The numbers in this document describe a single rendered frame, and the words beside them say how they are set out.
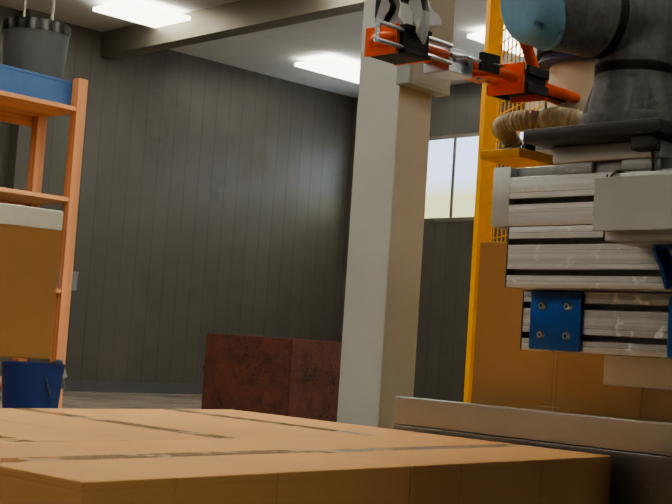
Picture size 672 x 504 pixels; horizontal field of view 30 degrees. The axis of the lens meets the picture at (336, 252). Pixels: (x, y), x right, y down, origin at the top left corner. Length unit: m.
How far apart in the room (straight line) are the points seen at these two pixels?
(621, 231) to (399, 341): 2.06
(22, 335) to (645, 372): 1.96
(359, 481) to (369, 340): 1.88
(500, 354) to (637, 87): 0.97
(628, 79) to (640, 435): 0.81
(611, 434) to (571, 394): 0.16
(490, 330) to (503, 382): 0.11
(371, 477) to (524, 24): 0.66
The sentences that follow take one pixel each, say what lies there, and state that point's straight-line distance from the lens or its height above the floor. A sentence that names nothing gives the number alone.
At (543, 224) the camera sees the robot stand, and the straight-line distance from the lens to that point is 1.84.
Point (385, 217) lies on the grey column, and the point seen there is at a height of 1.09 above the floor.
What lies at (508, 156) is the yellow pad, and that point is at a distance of 2.55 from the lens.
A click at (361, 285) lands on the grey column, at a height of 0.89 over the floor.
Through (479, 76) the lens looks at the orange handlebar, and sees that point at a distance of 2.35.
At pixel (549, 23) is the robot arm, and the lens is 1.74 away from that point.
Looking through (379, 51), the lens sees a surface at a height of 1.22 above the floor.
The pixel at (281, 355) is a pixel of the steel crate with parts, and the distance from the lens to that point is 9.34.
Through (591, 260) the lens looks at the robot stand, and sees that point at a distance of 1.78.
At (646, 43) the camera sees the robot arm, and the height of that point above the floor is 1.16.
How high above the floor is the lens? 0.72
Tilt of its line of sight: 4 degrees up
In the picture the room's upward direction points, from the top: 4 degrees clockwise
